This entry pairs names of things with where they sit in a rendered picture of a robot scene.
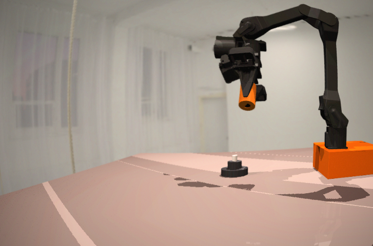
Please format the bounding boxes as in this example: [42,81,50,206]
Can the orange knob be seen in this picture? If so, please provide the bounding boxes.
[239,83,256,111]

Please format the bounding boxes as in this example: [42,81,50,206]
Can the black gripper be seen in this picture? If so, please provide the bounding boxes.
[228,47,267,101]

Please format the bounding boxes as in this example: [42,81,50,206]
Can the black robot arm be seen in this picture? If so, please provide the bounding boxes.
[213,4,348,150]

